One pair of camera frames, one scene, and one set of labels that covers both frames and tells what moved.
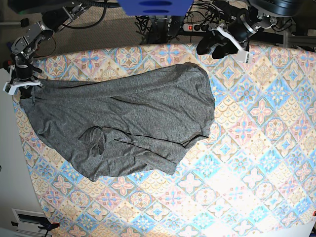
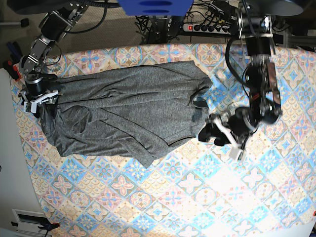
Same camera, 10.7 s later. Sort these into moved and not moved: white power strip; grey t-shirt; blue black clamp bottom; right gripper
Moved: grey t-shirt; right gripper
Not moved: white power strip; blue black clamp bottom
